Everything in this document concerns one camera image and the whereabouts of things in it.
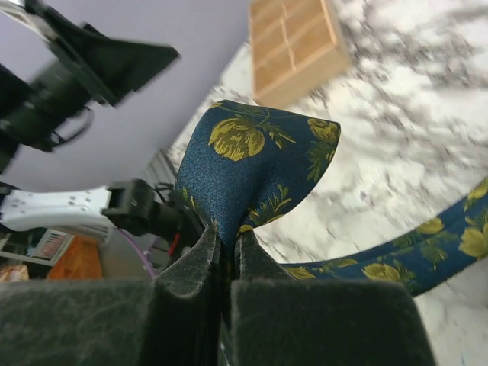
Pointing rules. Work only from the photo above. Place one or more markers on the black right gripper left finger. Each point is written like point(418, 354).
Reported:
point(187, 276)

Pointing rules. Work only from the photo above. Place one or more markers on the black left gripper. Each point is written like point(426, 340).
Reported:
point(91, 67)

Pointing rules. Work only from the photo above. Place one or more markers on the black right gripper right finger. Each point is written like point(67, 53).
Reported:
point(255, 263)

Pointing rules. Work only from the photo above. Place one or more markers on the blue yellow floral tie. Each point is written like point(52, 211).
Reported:
point(246, 166)

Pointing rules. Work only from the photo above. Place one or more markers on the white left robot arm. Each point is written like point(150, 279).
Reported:
point(134, 205)

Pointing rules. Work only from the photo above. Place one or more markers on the wooden compartment tray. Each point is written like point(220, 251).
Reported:
point(296, 47)

